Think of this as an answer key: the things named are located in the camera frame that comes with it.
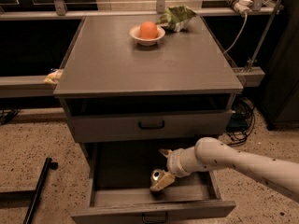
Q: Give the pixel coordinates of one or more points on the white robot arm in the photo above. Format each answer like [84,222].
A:
[210,154]

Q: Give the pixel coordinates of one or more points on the orange fruit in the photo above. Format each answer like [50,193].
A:
[148,30]

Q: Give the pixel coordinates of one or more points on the grey drawer cabinet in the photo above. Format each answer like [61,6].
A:
[108,73]

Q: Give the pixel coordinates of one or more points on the silver 7up soda can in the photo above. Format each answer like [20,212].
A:
[157,180]

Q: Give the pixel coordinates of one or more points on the green chip bag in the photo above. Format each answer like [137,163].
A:
[176,18]

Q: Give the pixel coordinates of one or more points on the white bowl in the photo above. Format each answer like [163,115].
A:
[134,33]

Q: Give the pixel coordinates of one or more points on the white power strip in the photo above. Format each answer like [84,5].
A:
[238,7]

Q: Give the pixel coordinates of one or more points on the yellow sponge on rail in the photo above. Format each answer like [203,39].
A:
[53,78]

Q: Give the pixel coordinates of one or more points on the grey metal side rail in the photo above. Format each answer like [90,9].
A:
[27,86]

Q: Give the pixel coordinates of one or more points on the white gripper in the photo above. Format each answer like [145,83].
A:
[174,162]

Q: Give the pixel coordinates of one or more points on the black metal stand leg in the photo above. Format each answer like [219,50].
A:
[48,164]

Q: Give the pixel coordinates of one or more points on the open grey lower drawer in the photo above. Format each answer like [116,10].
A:
[119,187]

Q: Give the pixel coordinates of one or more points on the closed grey upper drawer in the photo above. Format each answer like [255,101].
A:
[110,128]

